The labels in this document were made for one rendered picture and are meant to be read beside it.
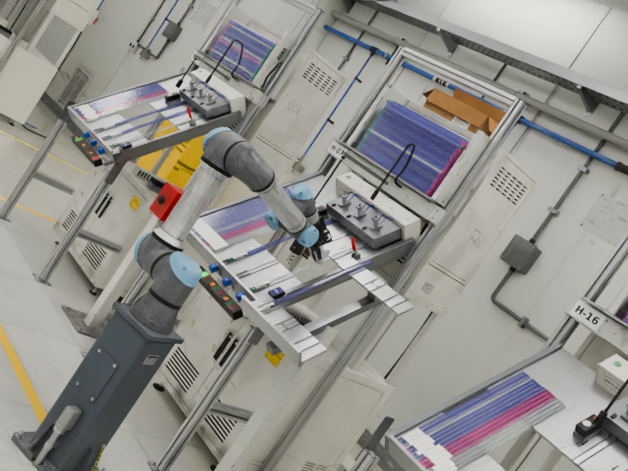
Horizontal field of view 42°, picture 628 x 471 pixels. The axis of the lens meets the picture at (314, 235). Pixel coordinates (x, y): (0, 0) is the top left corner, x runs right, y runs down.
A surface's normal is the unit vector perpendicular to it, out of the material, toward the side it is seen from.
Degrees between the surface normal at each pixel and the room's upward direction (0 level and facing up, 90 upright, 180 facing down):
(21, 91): 90
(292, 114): 90
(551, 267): 90
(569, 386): 45
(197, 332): 90
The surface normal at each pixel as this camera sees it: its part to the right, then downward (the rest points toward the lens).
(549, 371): -0.04, -0.84
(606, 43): -0.63, -0.36
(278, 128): 0.54, 0.44
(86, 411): -0.41, -0.18
